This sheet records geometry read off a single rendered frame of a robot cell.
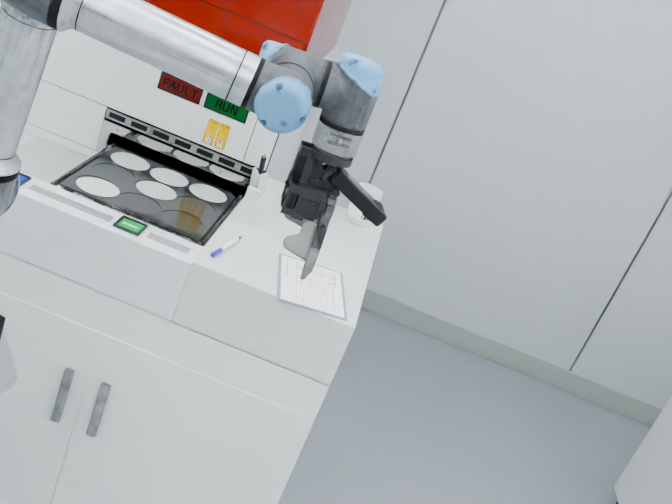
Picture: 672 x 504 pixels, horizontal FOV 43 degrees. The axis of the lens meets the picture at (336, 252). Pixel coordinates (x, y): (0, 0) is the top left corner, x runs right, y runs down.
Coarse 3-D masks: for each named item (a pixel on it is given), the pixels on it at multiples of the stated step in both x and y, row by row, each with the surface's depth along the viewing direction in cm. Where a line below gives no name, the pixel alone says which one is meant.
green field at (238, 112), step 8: (208, 96) 221; (216, 96) 221; (208, 104) 222; (216, 104) 221; (224, 104) 221; (232, 104) 221; (224, 112) 222; (232, 112) 222; (240, 112) 221; (240, 120) 222
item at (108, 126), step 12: (108, 120) 227; (108, 132) 228; (120, 132) 227; (132, 132) 227; (108, 144) 230; (144, 144) 227; (156, 144) 227; (168, 144) 228; (180, 156) 227; (192, 156) 227; (204, 168) 227; (216, 168) 227; (240, 180) 227
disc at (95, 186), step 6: (78, 180) 198; (84, 180) 199; (90, 180) 201; (96, 180) 202; (102, 180) 203; (78, 186) 195; (84, 186) 196; (90, 186) 198; (96, 186) 199; (102, 186) 200; (108, 186) 201; (114, 186) 202; (90, 192) 195; (96, 192) 196; (102, 192) 197; (108, 192) 198; (114, 192) 199
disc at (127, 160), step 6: (114, 156) 218; (120, 156) 220; (126, 156) 221; (132, 156) 223; (120, 162) 216; (126, 162) 218; (132, 162) 219; (138, 162) 221; (144, 162) 222; (132, 168) 216; (138, 168) 217; (144, 168) 219
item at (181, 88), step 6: (162, 78) 221; (168, 78) 221; (174, 78) 221; (162, 84) 222; (168, 84) 221; (174, 84) 221; (180, 84) 221; (186, 84) 221; (168, 90) 222; (174, 90) 222; (180, 90) 221; (186, 90) 221; (192, 90) 221; (198, 90) 221; (186, 96) 222; (192, 96) 222; (198, 96) 221
